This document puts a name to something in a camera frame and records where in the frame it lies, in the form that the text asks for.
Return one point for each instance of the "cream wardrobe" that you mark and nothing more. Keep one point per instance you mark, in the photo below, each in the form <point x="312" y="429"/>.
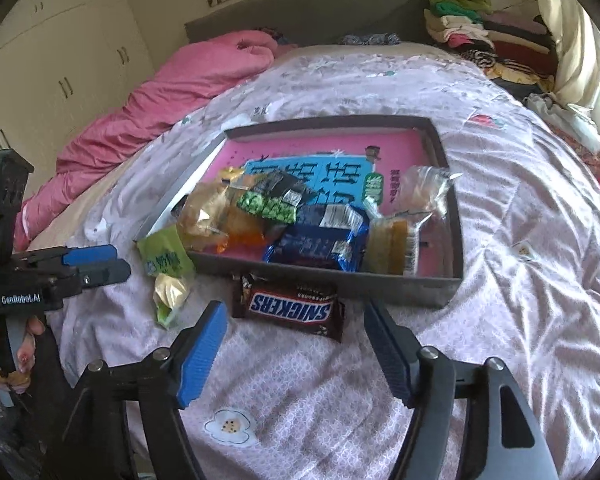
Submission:
<point x="55" y="50"/>

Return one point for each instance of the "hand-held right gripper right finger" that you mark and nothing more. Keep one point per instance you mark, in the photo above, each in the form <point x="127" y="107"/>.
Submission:
<point x="390" y="355"/>

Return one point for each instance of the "cream curtain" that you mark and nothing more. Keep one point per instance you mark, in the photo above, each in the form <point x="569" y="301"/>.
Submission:
<point x="570" y="35"/>

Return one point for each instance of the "pile of folded clothes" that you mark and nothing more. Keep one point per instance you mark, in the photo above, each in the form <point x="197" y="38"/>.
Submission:
<point x="490" y="35"/>

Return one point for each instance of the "dark grey headboard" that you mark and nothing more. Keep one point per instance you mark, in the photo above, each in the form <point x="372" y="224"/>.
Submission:
<point x="305" y="10"/>

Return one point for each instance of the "long yellow snack packet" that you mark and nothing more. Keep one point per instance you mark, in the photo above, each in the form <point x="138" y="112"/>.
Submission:
<point x="202" y="215"/>

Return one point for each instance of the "person's left hand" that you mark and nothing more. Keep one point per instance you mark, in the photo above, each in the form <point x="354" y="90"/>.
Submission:
<point x="26" y="355"/>

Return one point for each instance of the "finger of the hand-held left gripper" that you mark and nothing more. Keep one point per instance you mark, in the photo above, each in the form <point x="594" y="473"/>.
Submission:
<point x="105" y="273"/>
<point x="90" y="255"/>

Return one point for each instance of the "beige bed sheet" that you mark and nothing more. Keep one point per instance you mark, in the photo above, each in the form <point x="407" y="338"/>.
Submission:
<point x="70" y="225"/>

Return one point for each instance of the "white plastic bag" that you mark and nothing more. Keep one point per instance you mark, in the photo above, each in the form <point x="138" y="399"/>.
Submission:
<point x="565" y="120"/>

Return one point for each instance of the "small yellow candy packet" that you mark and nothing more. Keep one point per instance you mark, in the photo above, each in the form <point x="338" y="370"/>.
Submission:
<point x="230" y="176"/>

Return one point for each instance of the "pale yellow snack packet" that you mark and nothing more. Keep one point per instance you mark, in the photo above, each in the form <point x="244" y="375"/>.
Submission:
<point x="172" y="297"/>

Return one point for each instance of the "brown chocolate bar packet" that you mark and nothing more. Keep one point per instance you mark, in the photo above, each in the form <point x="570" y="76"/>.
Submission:
<point x="290" y="307"/>

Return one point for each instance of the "clear plastic snack packet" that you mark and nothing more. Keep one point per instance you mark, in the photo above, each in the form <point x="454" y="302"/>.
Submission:
<point x="427" y="190"/>

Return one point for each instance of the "dark patterned pillow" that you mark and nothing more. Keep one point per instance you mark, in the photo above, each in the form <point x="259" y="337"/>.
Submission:
<point x="277" y="36"/>
<point x="370" y="38"/>

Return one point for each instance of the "small clear cake packet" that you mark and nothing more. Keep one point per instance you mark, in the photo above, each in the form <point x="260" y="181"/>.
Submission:
<point x="395" y="245"/>

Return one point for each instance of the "blue snack packet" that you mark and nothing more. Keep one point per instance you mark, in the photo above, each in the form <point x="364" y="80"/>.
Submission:
<point x="315" y="245"/>

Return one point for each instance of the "dark shallow cardboard box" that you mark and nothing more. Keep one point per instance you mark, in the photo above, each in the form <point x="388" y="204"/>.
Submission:
<point x="380" y="287"/>

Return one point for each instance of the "orange cracker packet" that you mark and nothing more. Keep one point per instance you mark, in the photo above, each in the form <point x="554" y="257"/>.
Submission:
<point x="250" y="235"/>

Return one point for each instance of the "pink and blue book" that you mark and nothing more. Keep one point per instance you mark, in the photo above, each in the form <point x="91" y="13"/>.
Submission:
<point x="305" y="147"/>

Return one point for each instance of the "green snack packet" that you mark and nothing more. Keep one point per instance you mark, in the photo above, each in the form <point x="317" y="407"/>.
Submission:
<point x="165" y="252"/>

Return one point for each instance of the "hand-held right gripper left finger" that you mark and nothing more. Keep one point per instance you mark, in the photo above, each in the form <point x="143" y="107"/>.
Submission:
<point x="202" y="355"/>

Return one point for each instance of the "black green pea packet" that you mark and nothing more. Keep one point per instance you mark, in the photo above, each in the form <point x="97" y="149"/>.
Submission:
<point x="275" y="200"/>

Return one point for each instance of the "pink floral fabric bundle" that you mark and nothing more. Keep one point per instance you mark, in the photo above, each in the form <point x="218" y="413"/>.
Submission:
<point x="592" y="156"/>

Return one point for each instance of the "pink quilt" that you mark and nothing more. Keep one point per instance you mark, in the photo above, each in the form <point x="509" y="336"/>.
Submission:
<point x="155" y="110"/>

